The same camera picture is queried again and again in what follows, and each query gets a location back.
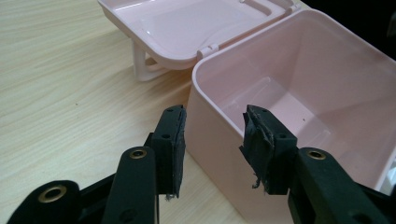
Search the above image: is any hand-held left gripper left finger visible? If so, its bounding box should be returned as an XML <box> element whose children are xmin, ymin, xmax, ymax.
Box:
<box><xmin>144</xmin><ymin>104</ymin><xmax>188</xmax><ymax>200</ymax></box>

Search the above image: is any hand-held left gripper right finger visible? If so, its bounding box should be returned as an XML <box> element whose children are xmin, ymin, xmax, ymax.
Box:
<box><xmin>238</xmin><ymin>104</ymin><xmax>300</xmax><ymax>196</ymax></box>

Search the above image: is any pink plastic box white handle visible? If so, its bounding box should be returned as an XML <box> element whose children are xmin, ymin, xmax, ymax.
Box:
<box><xmin>97</xmin><ymin>0</ymin><xmax>396</xmax><ymax>224</ymax></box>

